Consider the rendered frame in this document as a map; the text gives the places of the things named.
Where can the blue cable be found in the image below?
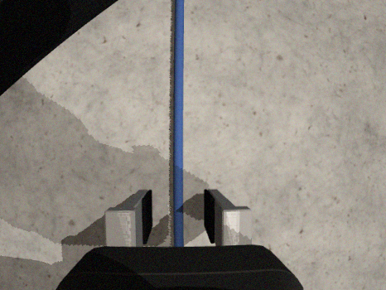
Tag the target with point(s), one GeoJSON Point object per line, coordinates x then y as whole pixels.
{"type": "Point", "coordinates": [178, 124]}

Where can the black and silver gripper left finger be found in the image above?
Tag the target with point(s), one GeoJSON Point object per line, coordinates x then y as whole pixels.
{"type": "Point", "coordinates": [131, 224]}

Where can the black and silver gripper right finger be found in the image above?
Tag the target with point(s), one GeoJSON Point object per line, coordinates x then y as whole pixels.
{"type": "Point", "coordinates": [225, 223]}

